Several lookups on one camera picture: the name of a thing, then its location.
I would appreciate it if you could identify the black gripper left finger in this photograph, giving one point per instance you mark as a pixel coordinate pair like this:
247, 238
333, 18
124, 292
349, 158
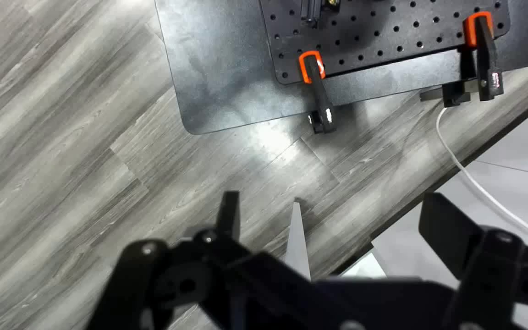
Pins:
212, 270

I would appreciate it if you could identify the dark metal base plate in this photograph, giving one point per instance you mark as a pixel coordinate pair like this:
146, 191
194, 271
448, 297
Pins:
225, 75

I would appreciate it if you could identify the orange black clamp left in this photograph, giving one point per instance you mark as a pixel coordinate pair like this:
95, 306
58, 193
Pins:
313, 72

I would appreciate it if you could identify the black perforated mounting board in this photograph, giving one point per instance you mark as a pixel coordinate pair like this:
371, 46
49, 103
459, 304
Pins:
349, 35

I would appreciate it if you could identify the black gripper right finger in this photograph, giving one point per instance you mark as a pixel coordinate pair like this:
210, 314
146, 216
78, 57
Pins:
489, 262

